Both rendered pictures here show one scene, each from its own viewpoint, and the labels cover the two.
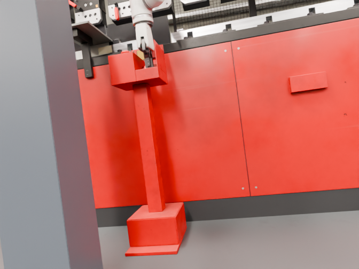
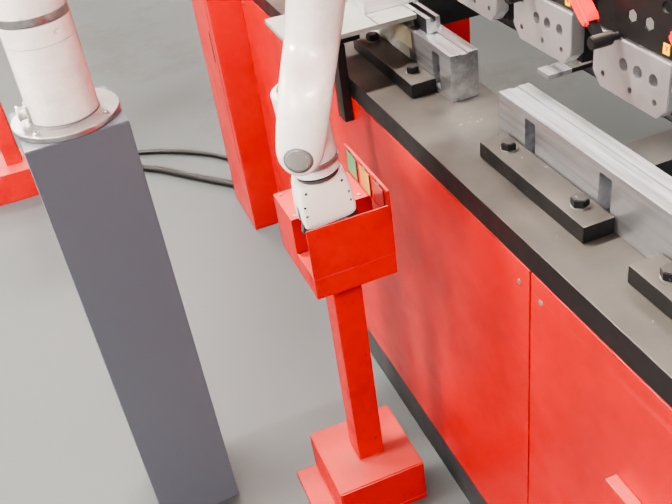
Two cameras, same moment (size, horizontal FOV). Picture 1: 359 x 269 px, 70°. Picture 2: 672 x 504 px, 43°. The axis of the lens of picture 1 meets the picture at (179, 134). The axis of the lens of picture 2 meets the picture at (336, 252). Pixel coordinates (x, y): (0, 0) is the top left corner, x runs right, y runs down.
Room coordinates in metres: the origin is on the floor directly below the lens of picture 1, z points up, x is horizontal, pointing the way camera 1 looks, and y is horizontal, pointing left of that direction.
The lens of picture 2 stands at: (0.49, -1.06, 1.63)
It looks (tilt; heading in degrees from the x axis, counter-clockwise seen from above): 36 degrees down; 63
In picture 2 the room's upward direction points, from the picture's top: 9 degrees counter-clockwise
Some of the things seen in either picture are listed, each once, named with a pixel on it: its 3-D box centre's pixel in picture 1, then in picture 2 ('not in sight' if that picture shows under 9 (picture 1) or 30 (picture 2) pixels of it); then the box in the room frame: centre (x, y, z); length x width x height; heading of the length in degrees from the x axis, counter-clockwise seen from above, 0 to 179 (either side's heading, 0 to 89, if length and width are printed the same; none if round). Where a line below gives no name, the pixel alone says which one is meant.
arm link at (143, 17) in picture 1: (142, 22); (315, 161); (1.05, 0.09, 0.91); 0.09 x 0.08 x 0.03; 170
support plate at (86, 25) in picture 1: (85, 35); (339, 19); (1.32, 0.42, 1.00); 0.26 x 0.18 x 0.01; 170
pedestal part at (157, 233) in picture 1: (157, 226); (357, 468); (1.06, 0.14, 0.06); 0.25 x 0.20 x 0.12; 170
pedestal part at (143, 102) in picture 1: (149, 147); (353, 360); (1.09, 0.14, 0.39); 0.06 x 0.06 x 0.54; 80
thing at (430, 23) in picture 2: (103, 45); (411, 9); (1.46, 0.36, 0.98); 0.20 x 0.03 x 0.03; 80
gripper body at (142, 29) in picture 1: (145, 37); (322, 192); (1.06, 0.09, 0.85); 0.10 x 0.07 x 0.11; 170
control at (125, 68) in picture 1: (138, 64); (332, 219); (1.09, 0.14, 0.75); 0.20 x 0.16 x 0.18; 80
